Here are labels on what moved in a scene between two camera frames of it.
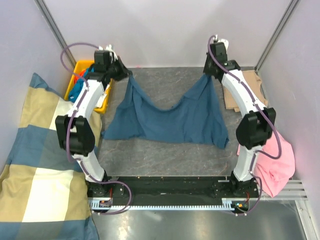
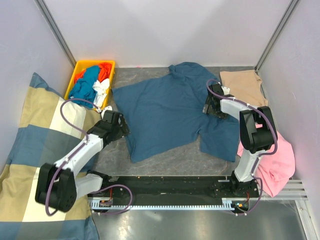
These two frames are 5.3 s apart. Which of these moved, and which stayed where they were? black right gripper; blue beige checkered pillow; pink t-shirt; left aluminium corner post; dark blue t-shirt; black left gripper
Moved: black left gripper; black right gripper; dark blue t-shirt
Stayed: left aluminium corner post; pink t-shirt; blue beige checkered pillow
